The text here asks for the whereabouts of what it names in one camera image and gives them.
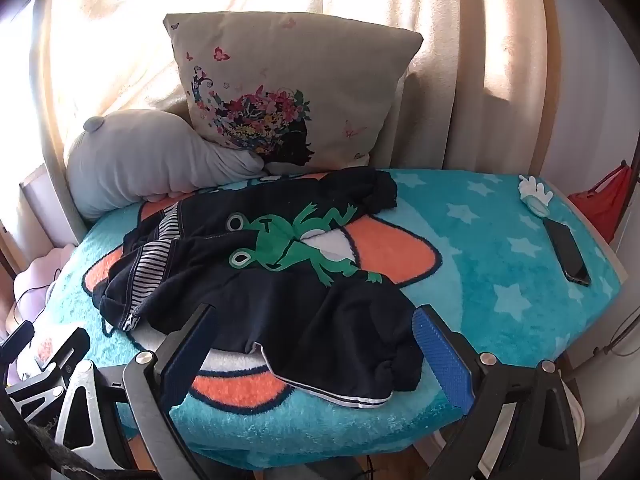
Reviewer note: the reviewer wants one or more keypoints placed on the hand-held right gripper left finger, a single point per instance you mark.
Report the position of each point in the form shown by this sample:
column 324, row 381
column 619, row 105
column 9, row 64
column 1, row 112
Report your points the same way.
column 185, row 360

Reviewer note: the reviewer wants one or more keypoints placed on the grey seal plush pillow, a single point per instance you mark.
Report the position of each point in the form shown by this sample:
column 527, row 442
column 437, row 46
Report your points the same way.
column 150, row 160

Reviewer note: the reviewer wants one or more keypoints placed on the white wall panel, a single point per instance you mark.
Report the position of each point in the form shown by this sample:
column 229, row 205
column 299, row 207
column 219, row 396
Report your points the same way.
column 37, row 200

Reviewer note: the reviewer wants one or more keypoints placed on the beige padded curved pole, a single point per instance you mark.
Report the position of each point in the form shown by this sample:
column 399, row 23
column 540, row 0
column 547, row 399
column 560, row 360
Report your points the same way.
column 52, row 150

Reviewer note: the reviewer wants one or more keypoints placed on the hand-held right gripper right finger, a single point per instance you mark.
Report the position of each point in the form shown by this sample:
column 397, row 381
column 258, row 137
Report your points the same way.
column 440, row 355

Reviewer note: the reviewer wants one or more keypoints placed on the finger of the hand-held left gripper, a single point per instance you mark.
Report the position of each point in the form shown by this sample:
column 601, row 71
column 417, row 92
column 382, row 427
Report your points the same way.
column 17, row 341
column 70, row 347

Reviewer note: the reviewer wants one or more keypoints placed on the white glove-shaped toy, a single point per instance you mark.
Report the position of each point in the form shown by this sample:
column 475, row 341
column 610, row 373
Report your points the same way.
column 532, row 192

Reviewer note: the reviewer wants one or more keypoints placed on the red bag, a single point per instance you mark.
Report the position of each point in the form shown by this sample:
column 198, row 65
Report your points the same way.
column 600, row 205

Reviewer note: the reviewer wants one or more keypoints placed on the teal cartoon printed blanket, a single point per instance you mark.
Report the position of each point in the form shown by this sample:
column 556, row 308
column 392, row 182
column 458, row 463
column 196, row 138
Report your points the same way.
column 500, row 300

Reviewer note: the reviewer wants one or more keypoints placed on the black smartphone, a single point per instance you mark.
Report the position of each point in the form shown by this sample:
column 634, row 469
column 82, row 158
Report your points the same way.
column 565, row 255

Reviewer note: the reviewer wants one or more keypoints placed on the beige floral print pillow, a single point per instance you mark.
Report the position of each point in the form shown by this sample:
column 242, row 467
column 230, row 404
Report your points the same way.
column 300, row 60

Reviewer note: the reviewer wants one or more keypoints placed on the pink shell-shaped chair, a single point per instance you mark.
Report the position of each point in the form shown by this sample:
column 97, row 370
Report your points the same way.
column 35, row 270

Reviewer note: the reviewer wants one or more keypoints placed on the black striped garment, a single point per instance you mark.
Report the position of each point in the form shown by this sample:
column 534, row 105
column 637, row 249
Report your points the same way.
column 300, row 320

